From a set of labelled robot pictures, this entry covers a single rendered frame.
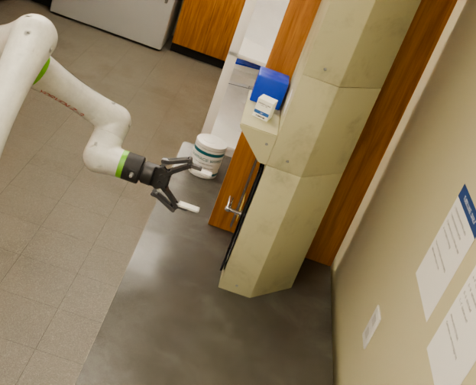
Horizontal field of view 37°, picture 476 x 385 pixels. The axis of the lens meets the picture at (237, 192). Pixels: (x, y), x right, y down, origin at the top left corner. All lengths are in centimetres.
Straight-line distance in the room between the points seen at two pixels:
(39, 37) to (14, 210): 228
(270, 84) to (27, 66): 75
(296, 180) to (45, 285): 186
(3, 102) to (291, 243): 100
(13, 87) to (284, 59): 91
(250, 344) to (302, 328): 24
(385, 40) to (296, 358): 97
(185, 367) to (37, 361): 135
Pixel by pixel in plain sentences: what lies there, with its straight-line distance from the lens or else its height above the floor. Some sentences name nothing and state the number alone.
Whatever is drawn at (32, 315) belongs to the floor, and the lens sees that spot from 351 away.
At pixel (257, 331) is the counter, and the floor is 94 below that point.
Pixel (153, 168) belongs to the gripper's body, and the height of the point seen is 123.
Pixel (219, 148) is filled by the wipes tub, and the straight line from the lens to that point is 293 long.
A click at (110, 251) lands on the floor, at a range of 404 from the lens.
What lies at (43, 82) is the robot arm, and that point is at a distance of 222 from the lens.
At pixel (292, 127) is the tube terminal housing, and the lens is 209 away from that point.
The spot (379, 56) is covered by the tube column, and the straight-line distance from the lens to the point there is 212.
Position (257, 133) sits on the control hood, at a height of 150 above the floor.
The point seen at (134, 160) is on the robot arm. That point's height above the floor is 124.
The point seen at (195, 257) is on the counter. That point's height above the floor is 94.
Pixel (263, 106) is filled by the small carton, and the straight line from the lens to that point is 217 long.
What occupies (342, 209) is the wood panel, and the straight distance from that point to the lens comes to 262.
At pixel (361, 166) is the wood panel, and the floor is 136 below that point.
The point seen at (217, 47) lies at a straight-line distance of 727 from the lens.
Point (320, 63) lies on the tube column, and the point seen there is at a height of 176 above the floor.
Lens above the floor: 228
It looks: 27 degrees down
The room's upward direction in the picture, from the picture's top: 21 degrees clockwise
